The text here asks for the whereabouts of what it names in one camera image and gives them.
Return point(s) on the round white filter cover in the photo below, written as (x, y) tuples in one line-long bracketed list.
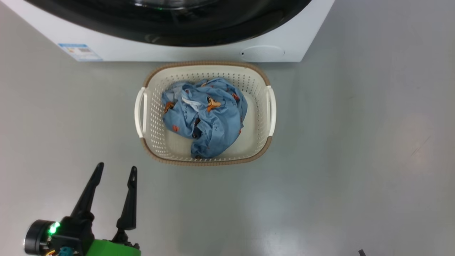
[(263, 52)]

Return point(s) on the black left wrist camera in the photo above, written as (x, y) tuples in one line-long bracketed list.
[(35, 236)]

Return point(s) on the white front-load washing machine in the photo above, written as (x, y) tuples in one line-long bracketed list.
[(199, 51)]

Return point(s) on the blue white energy label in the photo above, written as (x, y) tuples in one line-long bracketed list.
[(80, 52)]

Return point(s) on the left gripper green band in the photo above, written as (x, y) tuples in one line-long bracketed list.
[(80, 234)]

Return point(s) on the blue printed garment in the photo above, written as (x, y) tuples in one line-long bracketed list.
[(209, 124)]

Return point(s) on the cream perforated laundry basket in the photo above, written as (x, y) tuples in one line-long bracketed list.
[(158, 142)]

